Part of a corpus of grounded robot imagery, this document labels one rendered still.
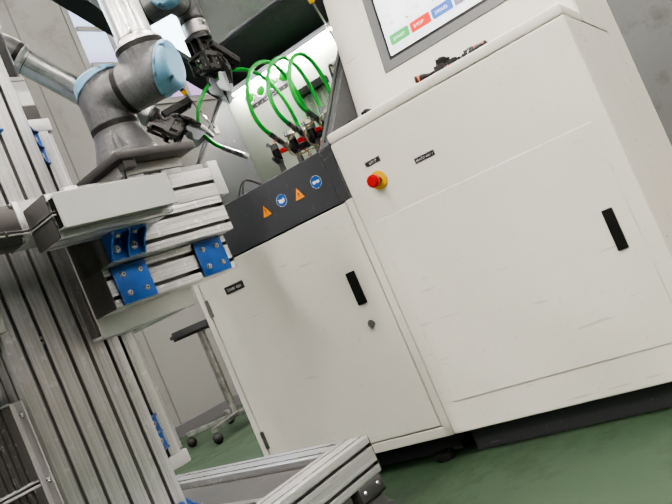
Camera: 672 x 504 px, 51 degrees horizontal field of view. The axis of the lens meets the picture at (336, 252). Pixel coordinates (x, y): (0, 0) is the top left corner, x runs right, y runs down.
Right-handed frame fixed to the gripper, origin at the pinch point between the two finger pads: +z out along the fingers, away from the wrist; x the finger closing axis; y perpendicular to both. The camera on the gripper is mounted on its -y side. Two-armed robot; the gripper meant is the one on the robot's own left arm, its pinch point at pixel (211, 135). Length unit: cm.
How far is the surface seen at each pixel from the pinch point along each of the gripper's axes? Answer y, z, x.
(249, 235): 31.8, 25.2, 6.2
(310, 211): 26, 40, 25
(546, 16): -8, 72, 93
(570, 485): 85, 111, 66
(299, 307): 48, 48, 6
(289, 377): 65, 53, -10
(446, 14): -31, 54, 60
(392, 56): -23, 45, 44
